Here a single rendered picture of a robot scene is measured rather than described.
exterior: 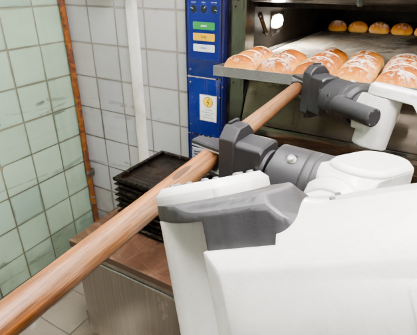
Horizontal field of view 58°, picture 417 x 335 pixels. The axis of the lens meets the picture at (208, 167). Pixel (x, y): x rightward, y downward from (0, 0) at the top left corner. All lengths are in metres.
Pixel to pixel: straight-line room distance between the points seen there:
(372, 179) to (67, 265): 0.30
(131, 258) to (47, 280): 0.98
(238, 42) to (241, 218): 1.23
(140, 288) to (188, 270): 1.11
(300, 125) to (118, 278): 0.83
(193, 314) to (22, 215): 1.74
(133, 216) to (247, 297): 0.25
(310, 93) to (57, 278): 0.69
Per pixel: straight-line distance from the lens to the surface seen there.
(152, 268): 1.28
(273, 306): 0.17
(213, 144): 0.54
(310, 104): 0.89
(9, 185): 1.86
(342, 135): 1.33
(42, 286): 0.35
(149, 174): 1.40
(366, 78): 1.01
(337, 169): 0.40
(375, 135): 0.77
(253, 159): 0.49
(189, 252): 0.23
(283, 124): 1.37
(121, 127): 1.83
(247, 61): 1.09
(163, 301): 1.30
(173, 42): 1.53
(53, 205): 2.04
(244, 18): 1.38
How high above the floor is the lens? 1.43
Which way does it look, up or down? 27 degrees down
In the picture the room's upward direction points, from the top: straight up
